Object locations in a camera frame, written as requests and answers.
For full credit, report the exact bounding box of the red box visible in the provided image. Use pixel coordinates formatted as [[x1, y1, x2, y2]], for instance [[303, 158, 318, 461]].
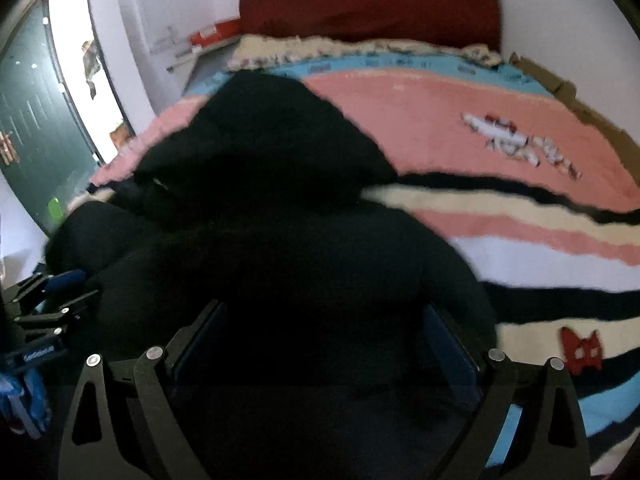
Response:
[[189, 21, 244, 47]]

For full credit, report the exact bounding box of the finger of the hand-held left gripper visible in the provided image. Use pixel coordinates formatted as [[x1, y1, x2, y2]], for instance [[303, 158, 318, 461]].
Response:
[[12, 289, 101, 335], [10, 267, 89, 307]]

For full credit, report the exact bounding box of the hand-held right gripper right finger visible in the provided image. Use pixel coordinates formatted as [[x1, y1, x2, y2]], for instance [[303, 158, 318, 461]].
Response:
[[422, 302, 593, 480]]

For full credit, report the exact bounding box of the dark red wooden headboard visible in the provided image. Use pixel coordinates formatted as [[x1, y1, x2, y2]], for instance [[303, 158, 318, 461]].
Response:
[[239, 0, 502, 51]]

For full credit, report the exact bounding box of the grey board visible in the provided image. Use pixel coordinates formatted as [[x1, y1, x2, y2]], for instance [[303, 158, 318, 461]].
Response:
[[184, 42, 242, 93]]

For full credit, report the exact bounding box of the black jacket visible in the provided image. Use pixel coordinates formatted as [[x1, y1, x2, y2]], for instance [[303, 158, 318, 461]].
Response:
[[45, 70, 501, 480]]

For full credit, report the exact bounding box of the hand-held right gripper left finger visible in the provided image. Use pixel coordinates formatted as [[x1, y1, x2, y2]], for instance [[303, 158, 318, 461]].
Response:
[[57, 299, 228, 480]]

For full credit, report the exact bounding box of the brown cardboard bed edge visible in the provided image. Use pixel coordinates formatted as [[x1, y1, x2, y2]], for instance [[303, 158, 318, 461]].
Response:
[[507, 52, 640, 183]]

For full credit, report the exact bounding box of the green door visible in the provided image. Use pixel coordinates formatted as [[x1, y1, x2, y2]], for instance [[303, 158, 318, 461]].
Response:
[[0, 7, 105, 233]]

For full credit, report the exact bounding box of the striped printed blanket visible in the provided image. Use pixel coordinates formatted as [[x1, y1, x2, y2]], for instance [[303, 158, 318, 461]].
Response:
[[90, 35, 640, 477]]

